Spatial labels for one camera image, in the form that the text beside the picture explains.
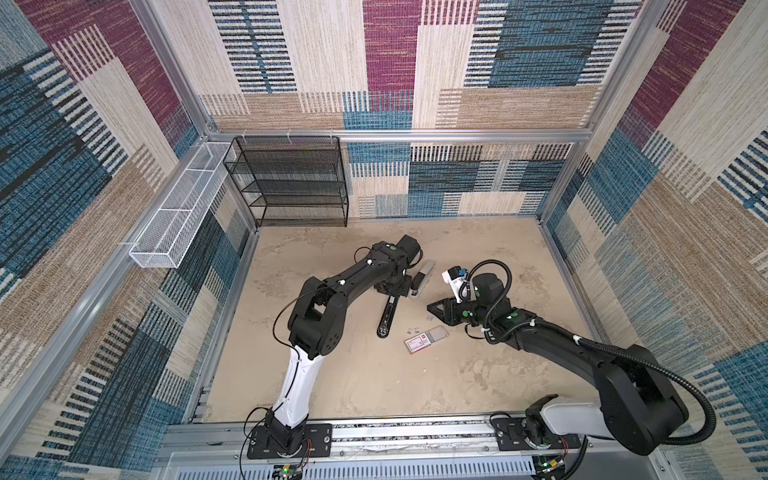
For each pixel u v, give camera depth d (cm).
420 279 97
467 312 74
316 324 55
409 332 92
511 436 73
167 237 71
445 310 78
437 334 91
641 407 42
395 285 83
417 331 92
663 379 40
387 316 92
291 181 109
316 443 73
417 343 88
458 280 77
